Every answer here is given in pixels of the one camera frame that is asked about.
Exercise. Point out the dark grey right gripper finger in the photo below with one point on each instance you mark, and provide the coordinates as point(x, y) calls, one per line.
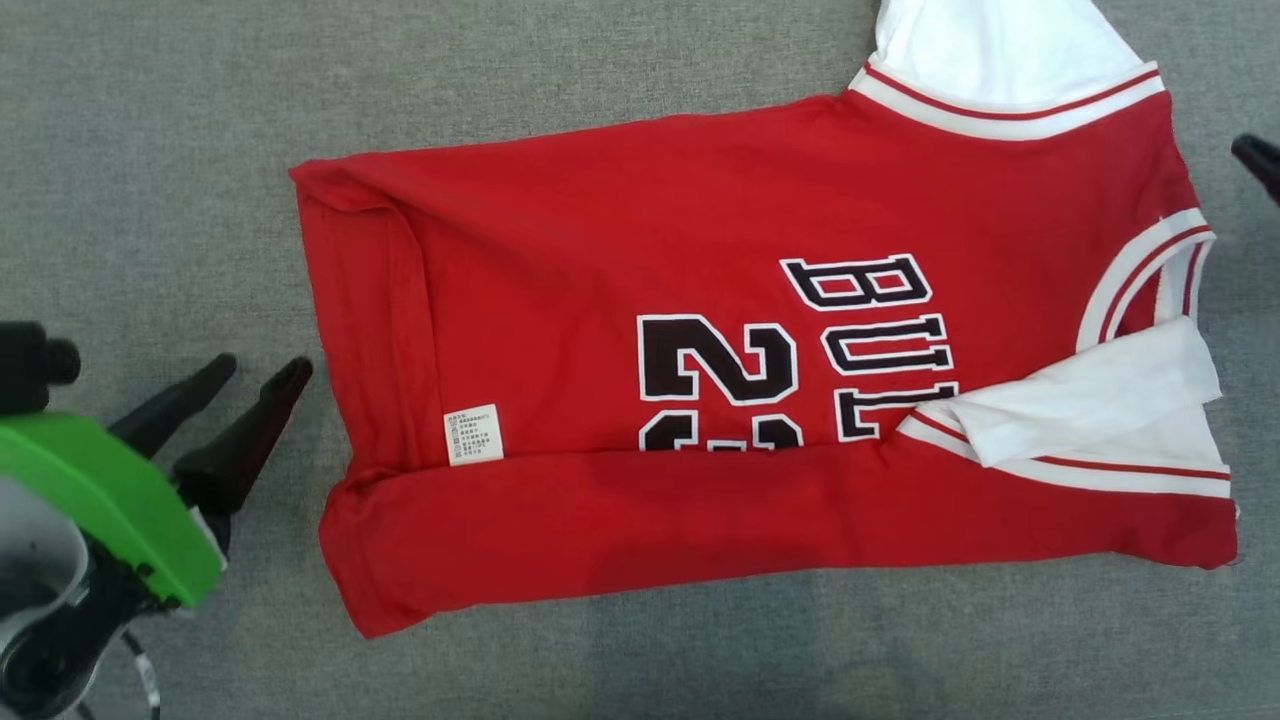
point(1262, 160)

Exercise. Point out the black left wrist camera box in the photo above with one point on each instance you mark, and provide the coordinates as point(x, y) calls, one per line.
point(30, 365)

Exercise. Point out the red basketball jersey white trim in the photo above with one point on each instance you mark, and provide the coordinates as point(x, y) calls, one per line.
point(600, 230)

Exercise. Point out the grey fabric sofa cushion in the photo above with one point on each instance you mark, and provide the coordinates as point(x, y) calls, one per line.
point(150, 150)

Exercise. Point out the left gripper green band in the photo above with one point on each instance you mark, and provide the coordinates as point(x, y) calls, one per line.
point(110, 490)

